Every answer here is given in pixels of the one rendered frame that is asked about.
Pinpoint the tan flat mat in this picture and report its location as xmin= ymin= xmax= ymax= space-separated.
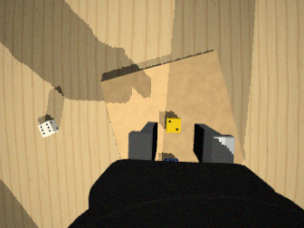
xmin=100 ymin=51 xmax=244 ymax=165

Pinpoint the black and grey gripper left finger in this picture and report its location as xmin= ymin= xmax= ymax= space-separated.
xmin=128 ymin=121 xmax=158 ymax=160

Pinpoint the white die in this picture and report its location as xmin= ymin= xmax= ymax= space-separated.
xmin=38 ymin=119 xmax=59 ymax=137

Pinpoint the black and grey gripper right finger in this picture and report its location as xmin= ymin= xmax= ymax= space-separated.
xmin=193 ymin=123 xmax=235 ymax=164

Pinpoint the yellow die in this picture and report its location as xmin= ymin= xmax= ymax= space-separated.
xmin=166 ymin=117 xmax=181 ymax=133

